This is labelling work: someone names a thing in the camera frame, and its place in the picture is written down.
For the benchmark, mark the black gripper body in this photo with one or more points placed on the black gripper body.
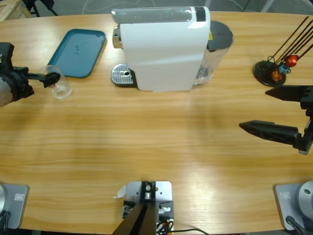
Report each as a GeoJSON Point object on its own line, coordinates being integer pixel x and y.
{"type": "Point", "coordinates": [309, 120]}
{"type": "Point", "coordinates": [20, 83]}

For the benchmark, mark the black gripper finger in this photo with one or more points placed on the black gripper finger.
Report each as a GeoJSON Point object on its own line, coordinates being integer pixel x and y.
{"type": "Point", "coordinates": [271, 131]}
{"type": "Point", "coordinates": [291, 93]}
{"type": "Point", "coordinates": [50, 83]}
{"type": "Point", "coordinates": [49, 76]}

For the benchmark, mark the clear glass cup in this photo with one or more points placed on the clear glass cup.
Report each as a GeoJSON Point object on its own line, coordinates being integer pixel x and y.
{"type": "Point", "coordinates": [62, 91]}

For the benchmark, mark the grey coffee machine lever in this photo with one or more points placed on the grey coffee machine lever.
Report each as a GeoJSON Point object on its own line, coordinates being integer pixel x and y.
{"type": "Point", "coordinates": [151, 15]}

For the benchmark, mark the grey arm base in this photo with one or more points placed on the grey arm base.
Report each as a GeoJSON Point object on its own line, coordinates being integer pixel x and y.
{"type": "Point", "coordinates": [14, 205]}
{"type": "Point", "coordinates": [293, 203]}

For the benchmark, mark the dark orange coffee capsule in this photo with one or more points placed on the dark orange coffee capsule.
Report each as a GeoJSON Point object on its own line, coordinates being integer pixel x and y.
{"type": "Point", "coordinates": [276, 75]}

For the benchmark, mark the blue coffee capsule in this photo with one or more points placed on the blue coffee capsule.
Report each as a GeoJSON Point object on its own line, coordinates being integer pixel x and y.
{"type": "Point", "coordinates": [283, 69]}

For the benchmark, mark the red coffee capsule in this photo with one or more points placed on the red coffee capsule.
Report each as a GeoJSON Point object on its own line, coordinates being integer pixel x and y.
{"type": "Point", "coordinates": [291, 60]}

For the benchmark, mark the white capsule coffee machine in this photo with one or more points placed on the white capsule coffee machine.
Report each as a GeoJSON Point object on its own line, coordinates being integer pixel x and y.
{"type": "Point", "coordinates": [166, 56]}

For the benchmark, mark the black capsule holder with rods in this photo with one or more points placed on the black capsule holder with rods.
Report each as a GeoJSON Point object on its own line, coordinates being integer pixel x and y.
{"type": "Point", "coordinates": [265, 73]}

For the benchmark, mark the teal plastic tray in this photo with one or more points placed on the teal plastic tray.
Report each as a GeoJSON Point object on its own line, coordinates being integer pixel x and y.
{"type": "Point", "coordinates": [75, 51]}

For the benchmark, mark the black stand legs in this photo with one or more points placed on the black stand legs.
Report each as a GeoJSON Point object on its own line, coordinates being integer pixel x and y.
{"type": "Point", "coordinates": [52, 10]}

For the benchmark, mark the wooden crate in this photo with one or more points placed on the wooden crate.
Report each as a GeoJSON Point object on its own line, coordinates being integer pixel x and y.
{"type": "Point", "coordinates": [9, 8]}

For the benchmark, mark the clear water tank grey lid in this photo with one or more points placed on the clear water tank grey lid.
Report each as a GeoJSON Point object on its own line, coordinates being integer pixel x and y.
{"type": "Point", "coordinates": [218, 34]}

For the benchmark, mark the white paper tag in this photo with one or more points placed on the white paper tag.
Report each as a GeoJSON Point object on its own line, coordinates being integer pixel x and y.
{"type": "Point", "coordinates": [121, 192]}

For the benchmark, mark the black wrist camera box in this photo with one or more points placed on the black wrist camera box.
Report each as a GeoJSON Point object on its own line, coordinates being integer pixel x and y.
{"type": "Point", "coordinates": [6, 56]}

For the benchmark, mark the white frame leg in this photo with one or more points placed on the white frame leg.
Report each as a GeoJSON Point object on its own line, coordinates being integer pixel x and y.
{"type": "Point", "coordinates": [269, 6]}

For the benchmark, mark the white block with dark post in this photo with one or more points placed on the white block with dark post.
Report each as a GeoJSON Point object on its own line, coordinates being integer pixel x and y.
{"type": "Point", "coordinates": [161, 193]}

